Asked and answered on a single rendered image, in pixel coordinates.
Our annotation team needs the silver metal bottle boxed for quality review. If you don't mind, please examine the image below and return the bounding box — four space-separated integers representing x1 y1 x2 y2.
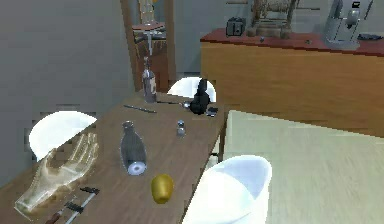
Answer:
141 56 158 104

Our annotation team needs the clear glass bottle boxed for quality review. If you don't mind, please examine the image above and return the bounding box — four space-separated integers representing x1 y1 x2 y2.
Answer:
119 120 148 177

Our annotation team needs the silver spoon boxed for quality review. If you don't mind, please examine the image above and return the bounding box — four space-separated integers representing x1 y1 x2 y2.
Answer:
156 100 191 110

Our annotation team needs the small silver salt shaker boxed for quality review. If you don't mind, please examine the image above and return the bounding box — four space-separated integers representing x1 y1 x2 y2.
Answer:
175 119 187 138

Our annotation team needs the white round chair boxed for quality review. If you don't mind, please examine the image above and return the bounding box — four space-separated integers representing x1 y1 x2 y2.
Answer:
181 154 274 224
28 110 99 162
166 76 218 104

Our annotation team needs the brown wooden dining table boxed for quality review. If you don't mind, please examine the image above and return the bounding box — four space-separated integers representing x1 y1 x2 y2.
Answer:
0 90 232 224

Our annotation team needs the grey table knife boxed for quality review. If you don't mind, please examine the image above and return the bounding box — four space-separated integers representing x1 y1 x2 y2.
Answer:
122 104 158 115

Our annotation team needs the brown table with red top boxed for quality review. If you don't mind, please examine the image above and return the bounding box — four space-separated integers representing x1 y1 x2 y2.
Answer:
131 21 169 93

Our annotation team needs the yellow green apple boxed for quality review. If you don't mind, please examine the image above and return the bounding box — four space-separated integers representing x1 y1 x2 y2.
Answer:
150 173 175 205

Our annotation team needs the black toaster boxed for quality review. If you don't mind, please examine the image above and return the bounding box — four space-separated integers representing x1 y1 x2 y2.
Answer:
225 16 247 38

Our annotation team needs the wooden counter with red top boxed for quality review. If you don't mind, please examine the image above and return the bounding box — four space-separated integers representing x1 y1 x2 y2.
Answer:
199 27 384 140

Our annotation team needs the brown wooden rack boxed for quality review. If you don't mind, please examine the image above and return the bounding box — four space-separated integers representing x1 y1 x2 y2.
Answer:
246 0 298 40

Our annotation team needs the white and black utensil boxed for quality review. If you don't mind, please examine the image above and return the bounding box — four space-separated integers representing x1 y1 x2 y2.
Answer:
62 186 101 224

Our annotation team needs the clear glass hand statue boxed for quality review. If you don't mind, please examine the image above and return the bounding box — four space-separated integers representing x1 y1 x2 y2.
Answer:
13 132 101 215

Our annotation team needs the grey coffee machine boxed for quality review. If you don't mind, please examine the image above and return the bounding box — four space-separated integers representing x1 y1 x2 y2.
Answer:
321 0 375 51

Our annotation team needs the dark flat pan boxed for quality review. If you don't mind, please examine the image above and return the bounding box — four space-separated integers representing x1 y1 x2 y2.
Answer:
357 32 384 42

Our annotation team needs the brown wooden door frame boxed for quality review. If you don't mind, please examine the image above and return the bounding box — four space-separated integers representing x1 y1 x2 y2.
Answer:
119 0 177 94

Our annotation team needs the brown handled knife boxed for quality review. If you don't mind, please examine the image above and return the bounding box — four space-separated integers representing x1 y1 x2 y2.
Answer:
44 199 76 224

